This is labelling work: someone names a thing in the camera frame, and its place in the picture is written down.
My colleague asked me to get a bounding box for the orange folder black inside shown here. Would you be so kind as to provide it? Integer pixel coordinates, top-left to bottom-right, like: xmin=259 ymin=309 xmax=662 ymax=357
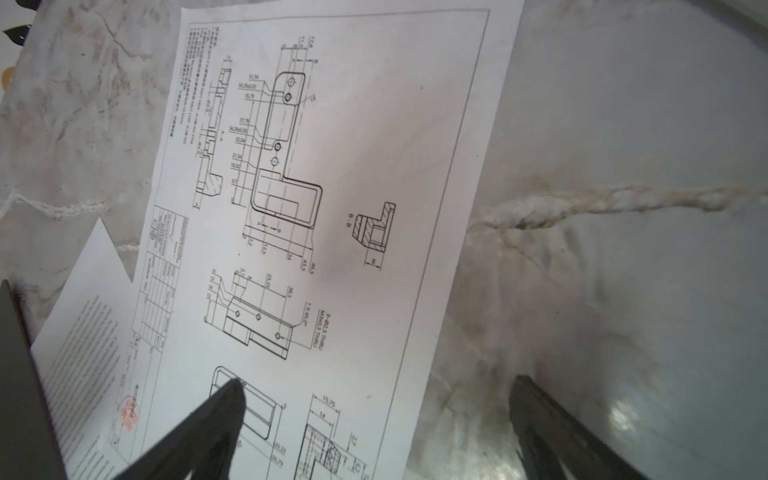
xmin=1 ymin=280 xmax=66 ymax=479

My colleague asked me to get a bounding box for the white technical drawing sheet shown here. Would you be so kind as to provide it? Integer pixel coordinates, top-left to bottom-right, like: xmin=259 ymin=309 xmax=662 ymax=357
xmin=108 ymin=1 xmax=523 ymax=479

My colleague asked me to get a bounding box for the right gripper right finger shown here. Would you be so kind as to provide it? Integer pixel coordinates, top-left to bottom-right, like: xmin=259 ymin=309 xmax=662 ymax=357
xmin=509 ymin=375 xmax=645 ymax=479

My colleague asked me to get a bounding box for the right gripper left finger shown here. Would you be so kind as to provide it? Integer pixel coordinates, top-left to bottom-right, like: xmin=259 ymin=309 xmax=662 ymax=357
xmin=118 ymin=379 xmax=246 ymax=479

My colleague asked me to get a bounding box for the white text paper sheet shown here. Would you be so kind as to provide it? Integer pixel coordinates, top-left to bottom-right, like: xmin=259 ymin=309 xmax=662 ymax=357
xmin=31 ymin=221 xmax=131 ymax=479

